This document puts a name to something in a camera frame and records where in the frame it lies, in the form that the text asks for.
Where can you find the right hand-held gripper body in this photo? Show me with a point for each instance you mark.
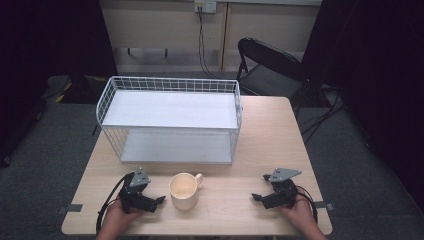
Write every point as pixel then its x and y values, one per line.
pixel 281 195

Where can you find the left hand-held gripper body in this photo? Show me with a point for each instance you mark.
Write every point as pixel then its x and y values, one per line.
pixel 135 196

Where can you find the cream ceramic cup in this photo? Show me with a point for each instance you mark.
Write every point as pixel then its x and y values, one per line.
pixel 183 191

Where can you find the person's right hand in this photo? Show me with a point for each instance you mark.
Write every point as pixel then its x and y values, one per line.
pixel 300 213

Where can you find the person's left hand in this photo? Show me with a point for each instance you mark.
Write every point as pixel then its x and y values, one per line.
pixel 117 218

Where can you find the grey tape strip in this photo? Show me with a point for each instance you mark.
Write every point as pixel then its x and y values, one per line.
pixel 325 205
pixel 70 208

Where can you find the black folding chair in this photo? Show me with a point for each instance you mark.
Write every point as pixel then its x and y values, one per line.
pixel 270 75

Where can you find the yellow and black floor tape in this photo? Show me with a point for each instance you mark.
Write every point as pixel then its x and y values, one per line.
pixel 64 91

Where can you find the black curtain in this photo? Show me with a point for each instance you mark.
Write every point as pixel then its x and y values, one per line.
pixel 373 73

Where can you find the white wall socket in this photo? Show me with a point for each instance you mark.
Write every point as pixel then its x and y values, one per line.
pixel 205 5

